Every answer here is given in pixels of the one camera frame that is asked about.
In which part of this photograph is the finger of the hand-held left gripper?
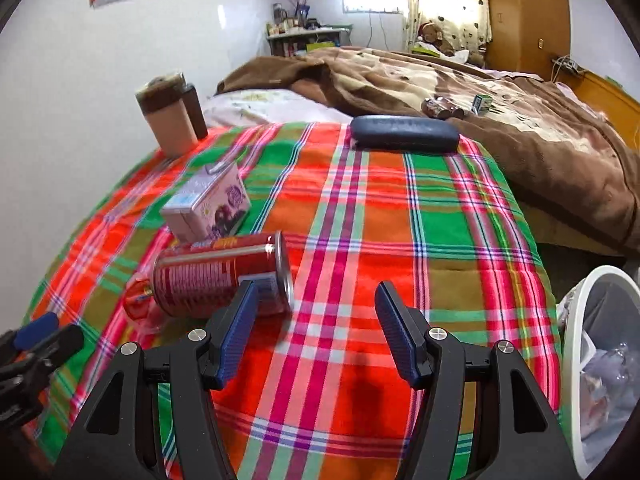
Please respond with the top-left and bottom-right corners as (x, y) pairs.
(12, 312), (61, 351)
(10, 324), (84, 378)

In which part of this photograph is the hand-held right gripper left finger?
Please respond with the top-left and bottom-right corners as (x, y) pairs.
(50, 280), (261, 480)

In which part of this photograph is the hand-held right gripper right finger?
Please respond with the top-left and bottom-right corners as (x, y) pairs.
(375, 281), (583, 480)

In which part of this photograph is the red drink can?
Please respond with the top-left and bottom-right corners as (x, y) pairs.
(151, 231), (296, 318)

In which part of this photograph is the white round trash bin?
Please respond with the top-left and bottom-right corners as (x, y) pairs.
(556, 265), (640, 478)

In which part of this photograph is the clear crushed plastic bottle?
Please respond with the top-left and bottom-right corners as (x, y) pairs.
(122, 275), (168, 333)

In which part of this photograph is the red green plaid blanket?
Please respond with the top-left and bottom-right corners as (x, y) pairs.
(22, 122), (563, 480)

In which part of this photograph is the purple drink carton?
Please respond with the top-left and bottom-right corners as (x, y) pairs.
(160, 161), (252, 245)

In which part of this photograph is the dark blue glasses case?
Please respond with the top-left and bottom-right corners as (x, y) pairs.
(350, 115), (461, 152)

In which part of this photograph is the brown and beige tumbler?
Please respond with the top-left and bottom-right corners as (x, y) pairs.
(135, 72), (198, 157)

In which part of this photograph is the white floral bed sheet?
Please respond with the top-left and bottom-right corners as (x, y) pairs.
(202, 89), (353, 128)

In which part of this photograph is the purple crumpled wrapper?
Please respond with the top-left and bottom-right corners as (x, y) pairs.
(421, 96), (466, 121)

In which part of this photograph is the brown patterned blanket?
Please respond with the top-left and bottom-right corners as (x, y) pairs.
(216, 46), (640, 256)

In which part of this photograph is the white shelf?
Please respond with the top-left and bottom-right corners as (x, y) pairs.
(266, 27), (353, 58)

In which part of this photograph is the brown teddy bear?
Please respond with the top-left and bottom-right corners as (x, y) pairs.
(417, 21), (456, 56)

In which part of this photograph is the row of bottles and jars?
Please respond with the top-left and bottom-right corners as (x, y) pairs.
(267, 2), (321, 38)

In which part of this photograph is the wooden headboard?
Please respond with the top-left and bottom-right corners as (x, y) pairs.
(570, 69), (640, 151)

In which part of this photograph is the spotted curtain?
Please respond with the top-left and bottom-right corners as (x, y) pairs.
(400, 0), (493, 53)

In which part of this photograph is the wooden wardrobe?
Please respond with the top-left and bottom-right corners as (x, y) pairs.
(482, 0), (571, 77)

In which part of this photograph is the wooden bed frame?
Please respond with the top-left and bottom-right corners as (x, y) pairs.
(520, 200), (626, 256)

